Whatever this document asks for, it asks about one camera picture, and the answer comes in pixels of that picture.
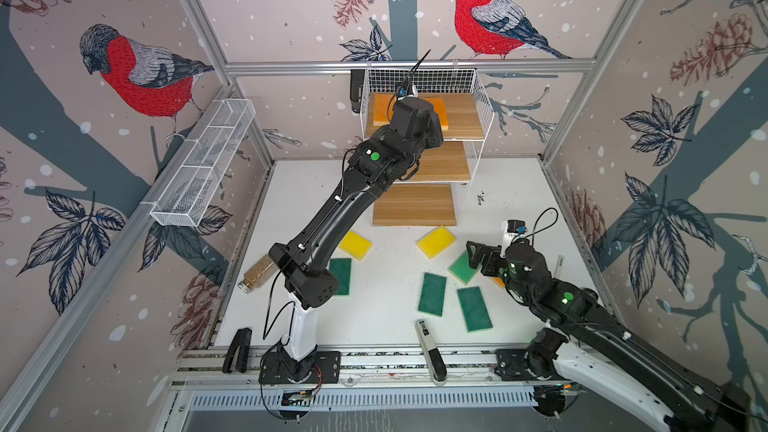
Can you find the glass spice jar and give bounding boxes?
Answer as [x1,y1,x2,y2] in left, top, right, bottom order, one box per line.
[238,255,279,294]

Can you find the yellow sponge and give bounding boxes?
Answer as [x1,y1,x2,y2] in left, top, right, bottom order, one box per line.
[416,226,456,259]
[338,231,372,261]

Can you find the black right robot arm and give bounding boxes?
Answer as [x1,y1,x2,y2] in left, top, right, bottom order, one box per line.
[466,240,750,431]

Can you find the light green sponge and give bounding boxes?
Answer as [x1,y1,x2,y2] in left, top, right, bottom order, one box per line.
[448,251,478,285]

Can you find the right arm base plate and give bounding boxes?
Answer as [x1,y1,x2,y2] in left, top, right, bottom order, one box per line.
[493,348,536,382]

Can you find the dark green sponge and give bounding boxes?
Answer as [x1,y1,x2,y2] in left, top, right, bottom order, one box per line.
[457,287,493,333]
[328,258,352,296]
[417,273,447,317]

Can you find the yellow sponge right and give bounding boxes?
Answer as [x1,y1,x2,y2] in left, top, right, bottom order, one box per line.
[416,226,456,259]

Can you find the clear tube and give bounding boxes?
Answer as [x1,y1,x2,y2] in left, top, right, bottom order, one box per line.
[554,255,565,279]

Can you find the white black handheld scanner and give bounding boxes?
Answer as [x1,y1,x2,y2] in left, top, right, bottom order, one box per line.
[415,319,447,386]

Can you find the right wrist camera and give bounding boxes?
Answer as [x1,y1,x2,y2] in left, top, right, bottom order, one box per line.
[501,219,527,254]

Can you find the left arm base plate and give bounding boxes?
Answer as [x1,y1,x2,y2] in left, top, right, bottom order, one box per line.
[258,347,341,385]

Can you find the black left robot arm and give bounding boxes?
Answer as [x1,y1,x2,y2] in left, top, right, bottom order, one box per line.
[269,97,444,381]

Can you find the black stapler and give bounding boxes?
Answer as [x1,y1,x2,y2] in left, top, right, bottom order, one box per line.
[221,327,252,374]

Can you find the yellow sponge left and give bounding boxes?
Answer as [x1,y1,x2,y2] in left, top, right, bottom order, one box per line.
[338,231,372,261]

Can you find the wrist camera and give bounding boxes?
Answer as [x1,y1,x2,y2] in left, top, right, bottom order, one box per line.
[501,219,527,254]
[395,84,417,101]

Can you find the white wire wooden shelf unit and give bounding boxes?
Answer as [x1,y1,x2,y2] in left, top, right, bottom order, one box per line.
[361,67,492,227]

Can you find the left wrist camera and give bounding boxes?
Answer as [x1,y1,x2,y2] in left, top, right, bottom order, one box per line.
[395,84,417,101]

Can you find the white wire wall basket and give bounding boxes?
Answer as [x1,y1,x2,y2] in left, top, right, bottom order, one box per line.
[150,98,255,227]

